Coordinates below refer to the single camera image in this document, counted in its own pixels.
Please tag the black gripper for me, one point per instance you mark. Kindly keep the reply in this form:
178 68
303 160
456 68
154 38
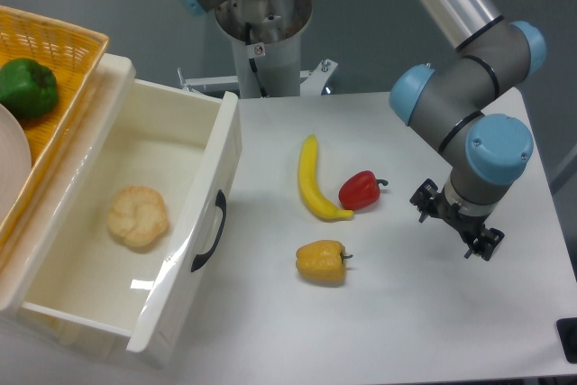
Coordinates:
467 219

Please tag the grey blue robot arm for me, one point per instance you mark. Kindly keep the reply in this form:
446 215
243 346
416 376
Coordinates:
487 153

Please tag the white drawer cabinet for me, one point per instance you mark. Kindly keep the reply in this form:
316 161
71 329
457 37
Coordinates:
58 186

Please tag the red bell pepper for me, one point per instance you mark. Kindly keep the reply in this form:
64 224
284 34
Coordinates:
361 190

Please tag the yellow bell pepper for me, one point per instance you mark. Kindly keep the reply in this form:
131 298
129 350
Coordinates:
323 262

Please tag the yellow banana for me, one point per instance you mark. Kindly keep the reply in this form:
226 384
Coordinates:
309 191

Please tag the black corner device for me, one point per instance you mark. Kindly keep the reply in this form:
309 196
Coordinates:
567 331

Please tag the beige bread roll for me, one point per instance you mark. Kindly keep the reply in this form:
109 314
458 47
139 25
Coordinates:
137 216

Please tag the yellow woven basket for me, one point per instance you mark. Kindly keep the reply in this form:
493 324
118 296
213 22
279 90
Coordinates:
49 64

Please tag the white round plate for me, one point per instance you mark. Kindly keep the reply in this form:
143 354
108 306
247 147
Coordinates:
15 159

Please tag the green bell pepper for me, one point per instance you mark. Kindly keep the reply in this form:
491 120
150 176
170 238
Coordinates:
28 89

